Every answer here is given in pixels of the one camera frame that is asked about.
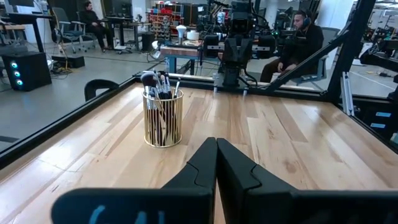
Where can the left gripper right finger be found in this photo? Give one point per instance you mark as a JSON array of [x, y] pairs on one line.
[[280, 208]]

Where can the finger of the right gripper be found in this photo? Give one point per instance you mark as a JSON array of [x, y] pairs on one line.
[[245, 49], [231, 49]]

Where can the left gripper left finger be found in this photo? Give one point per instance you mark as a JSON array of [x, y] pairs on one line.
[[140, 208]]

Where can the thin black makeup brush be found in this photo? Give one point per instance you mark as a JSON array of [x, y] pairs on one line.
[[168, 83], [158, 81], [162, 82], [177, 87], [150, 92]]

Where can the black makeup brush fluffy head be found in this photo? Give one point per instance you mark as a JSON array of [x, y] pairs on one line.
[[148, 80]]

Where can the white round container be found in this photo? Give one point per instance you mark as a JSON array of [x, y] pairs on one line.
[[192, 35]]

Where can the workbench with blue legs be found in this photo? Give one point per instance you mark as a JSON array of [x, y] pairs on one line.
[[177, 51]]

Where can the shelf with coloured bins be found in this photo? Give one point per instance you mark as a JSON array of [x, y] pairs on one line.
[[164, 18]]

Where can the person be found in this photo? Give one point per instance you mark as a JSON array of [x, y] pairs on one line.
[[306, 40], [90, 18]]

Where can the black bin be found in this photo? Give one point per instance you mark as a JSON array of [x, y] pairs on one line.
[[148, 42]]

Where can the dark office desk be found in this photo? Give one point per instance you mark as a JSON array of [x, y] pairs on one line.
[[124, 22]]

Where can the black monitor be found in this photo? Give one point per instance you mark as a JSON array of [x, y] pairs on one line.
[[116, 7]]

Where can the black labelled controller box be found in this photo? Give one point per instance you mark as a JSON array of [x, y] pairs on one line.
[[367, 119]]

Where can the black low box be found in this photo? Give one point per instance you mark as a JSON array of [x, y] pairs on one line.
[[68, 61]]

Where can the black computer tower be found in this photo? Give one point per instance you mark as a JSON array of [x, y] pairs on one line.
[[34, 71]]

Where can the black standing desk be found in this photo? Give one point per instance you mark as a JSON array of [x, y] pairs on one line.
[[28, 18]]

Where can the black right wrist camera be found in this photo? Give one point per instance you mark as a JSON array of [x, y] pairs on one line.
[[242, 18]]

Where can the silver aluminium bracket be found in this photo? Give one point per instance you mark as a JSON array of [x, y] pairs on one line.
[[346, 93]]

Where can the black aluminium rig frame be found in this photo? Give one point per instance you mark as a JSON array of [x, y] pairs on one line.
[[62, 123]]

